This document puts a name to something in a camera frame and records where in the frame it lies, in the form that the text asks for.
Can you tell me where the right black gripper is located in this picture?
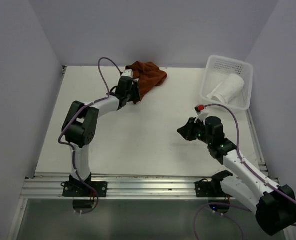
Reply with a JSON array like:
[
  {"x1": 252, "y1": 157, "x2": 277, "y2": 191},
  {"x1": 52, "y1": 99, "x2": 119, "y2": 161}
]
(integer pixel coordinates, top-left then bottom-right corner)
[{"x1": 177, "y1": 117, "x2": 212, "y2": 145}]

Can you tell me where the brown towel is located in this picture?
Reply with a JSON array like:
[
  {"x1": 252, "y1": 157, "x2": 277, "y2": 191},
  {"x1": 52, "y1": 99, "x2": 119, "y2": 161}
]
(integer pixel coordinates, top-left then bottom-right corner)
[{"x1": 125, "y1": 61, "x2": 167, "y2": 104}]

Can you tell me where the white towel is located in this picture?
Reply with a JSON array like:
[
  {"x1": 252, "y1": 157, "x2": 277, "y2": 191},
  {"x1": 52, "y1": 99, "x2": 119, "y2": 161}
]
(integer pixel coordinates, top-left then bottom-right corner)
[{"x1": 206, "y1": 73, "x2": 244, "y2": 104}]

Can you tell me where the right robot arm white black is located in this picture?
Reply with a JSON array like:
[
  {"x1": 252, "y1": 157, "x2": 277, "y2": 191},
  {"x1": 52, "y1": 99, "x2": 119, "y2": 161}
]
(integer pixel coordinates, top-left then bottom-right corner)
[{"x1": 177, "y1": 116, "x2": 296, "y2": 236}]

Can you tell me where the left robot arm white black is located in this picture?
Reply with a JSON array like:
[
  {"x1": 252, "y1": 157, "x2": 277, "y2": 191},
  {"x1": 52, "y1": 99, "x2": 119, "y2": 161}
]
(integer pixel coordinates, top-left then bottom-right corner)
[{"x1": 58, "y1": 75, "x2": 140, "y2": 197}]

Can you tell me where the white plastic basket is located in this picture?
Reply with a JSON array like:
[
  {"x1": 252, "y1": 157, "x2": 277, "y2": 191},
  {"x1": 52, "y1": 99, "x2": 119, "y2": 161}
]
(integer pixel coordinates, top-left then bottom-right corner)
[{"x1": 199, "y1": 55, "x2": 253, "y2": 112}]

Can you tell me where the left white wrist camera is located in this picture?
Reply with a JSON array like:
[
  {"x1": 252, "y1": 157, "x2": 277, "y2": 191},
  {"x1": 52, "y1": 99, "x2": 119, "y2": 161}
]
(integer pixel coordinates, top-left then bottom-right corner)
[{"x1": 121, "y1": 69, "x2": 133, "y2": 78}]

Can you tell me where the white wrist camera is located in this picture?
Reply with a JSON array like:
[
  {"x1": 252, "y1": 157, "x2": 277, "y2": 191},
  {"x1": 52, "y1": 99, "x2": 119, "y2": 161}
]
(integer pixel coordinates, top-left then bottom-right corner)
[
  {"x1": 121, "y1": 69, "x2": 133, "y2": 78},
  {"x1": 194, "y1": 105, "x2": 209, "y2": 123}
]

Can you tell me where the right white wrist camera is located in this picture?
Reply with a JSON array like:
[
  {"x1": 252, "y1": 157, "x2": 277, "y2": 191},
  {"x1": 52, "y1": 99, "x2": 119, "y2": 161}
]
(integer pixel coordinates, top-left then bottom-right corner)
[{"x1": 194, "y1": 105, "x2": 209, "y2": 123}]

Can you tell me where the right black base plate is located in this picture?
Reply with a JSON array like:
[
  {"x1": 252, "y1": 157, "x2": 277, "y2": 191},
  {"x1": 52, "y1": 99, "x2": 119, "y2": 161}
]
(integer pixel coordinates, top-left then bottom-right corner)
[{"x1": 194, "y1": 178, "x2": 227, "y2": 198}]

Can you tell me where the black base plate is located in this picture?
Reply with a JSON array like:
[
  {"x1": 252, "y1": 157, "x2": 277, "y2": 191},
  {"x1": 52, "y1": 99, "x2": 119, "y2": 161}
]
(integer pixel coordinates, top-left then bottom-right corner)
[
  {"x1": 194, "y1": 178, "x2": 227, "y2": 198},
  {"x1": 60, "y1": 181, "x2": 108, "y2": 198}
]

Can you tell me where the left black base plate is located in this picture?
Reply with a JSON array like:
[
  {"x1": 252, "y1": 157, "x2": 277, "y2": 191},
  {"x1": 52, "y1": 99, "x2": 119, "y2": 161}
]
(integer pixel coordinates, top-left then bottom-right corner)
[{"x1": 60, "y1": 181, "x2": 108, "y2": 198}]

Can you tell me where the aluminium mounting rail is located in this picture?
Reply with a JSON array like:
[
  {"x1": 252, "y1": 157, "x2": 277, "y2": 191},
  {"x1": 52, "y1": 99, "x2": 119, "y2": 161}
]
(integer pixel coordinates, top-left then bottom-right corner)
[{"x1": 20, "y1": 174, "x2": 283, "y2": 201}]

